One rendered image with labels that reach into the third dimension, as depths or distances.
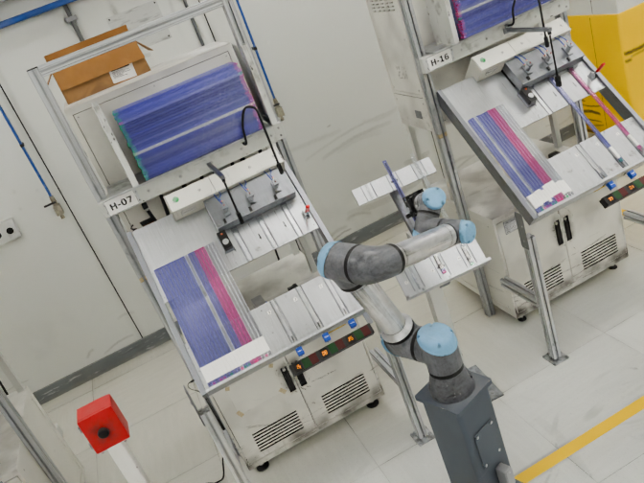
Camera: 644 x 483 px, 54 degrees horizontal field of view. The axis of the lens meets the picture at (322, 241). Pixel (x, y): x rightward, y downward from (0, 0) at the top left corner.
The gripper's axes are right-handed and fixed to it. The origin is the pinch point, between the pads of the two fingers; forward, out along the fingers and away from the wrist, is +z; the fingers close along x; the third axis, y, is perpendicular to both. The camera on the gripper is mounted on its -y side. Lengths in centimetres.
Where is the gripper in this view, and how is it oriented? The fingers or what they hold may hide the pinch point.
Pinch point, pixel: (412, 215)
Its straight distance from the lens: 245.8
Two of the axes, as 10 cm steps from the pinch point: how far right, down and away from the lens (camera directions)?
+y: -4.1, -9.1, 0.2
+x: -9.1, 4.1, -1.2
